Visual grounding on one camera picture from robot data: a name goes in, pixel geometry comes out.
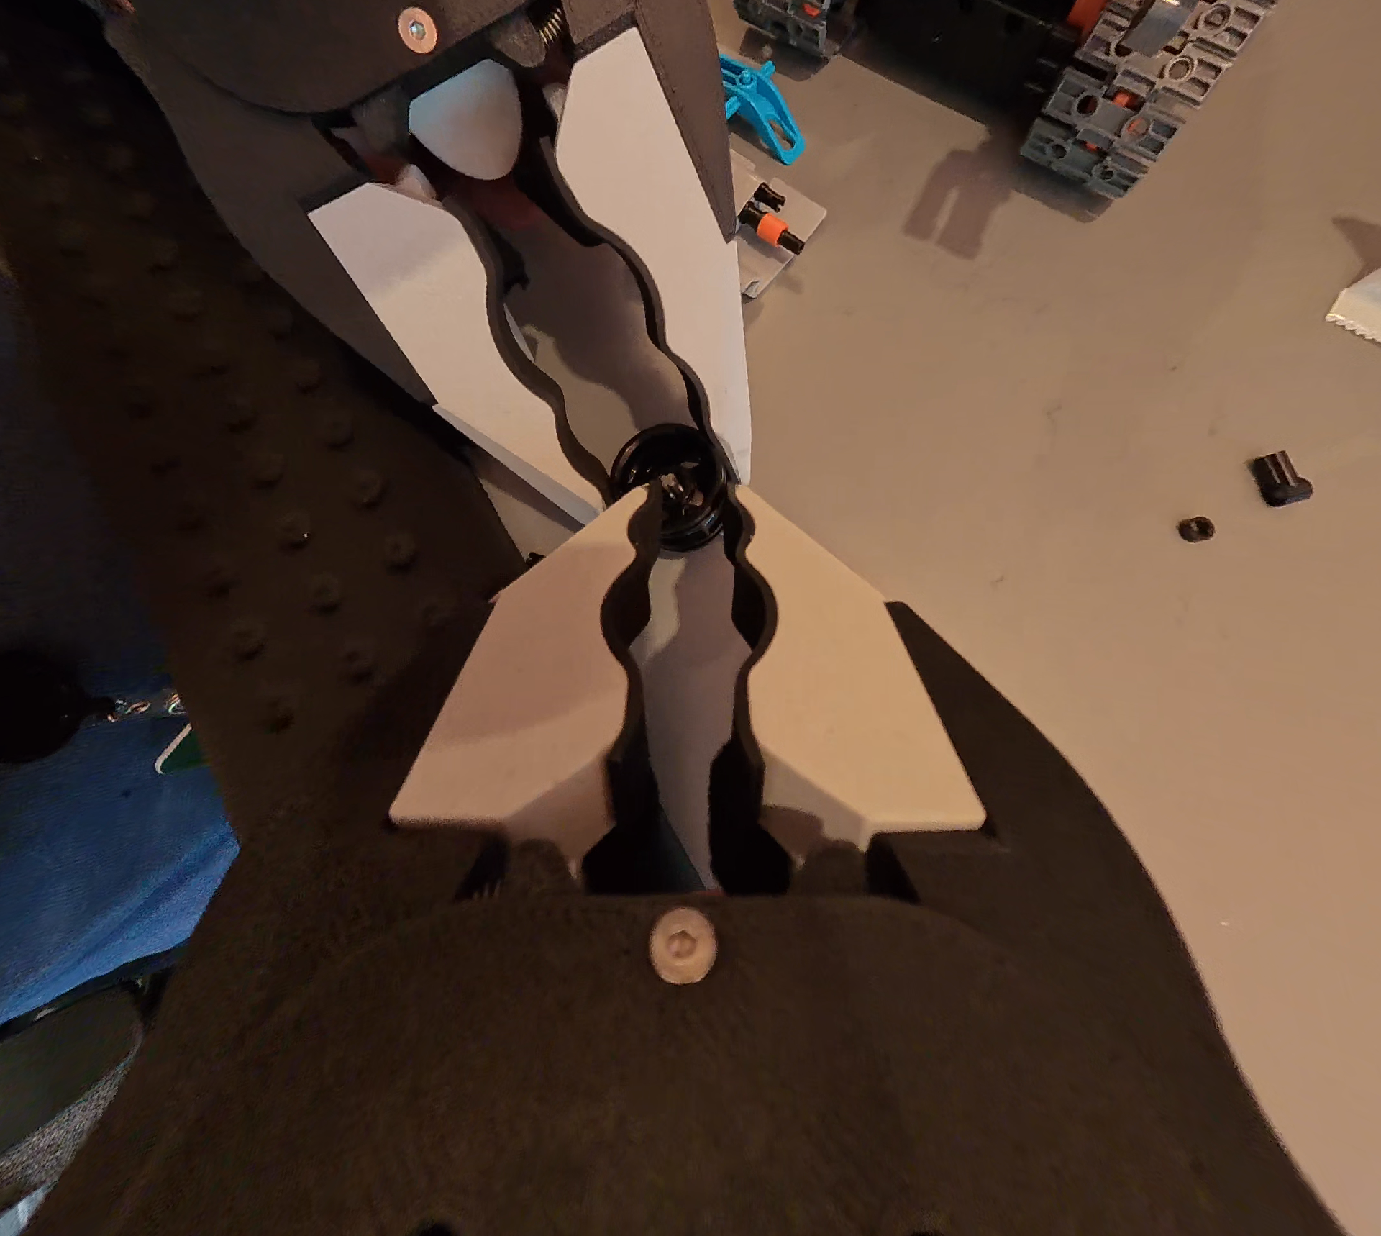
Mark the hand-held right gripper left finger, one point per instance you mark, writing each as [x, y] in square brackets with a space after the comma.
[518, 714]

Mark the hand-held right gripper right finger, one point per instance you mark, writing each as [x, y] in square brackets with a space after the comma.
[850, 714]

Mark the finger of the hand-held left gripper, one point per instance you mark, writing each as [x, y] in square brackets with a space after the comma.
[420, 283]
[659, 201]

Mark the black toy wheel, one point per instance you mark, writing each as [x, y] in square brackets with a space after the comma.
[692, 501]

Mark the white block with orange pins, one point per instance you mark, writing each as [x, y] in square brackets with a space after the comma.
[782, 232]

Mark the blue plastic tool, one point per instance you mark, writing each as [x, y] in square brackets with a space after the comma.
[763, 111]

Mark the black perforated panel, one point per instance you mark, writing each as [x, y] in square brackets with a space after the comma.
[217, 446]

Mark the tiny black piece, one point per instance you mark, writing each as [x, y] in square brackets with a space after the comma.
[1195, 531]
[1276, 477]

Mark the person's blue jeans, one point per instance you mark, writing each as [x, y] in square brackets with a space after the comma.
[109, 878]

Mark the plastic bags of sheets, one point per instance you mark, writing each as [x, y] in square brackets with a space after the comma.
[1363, 308]

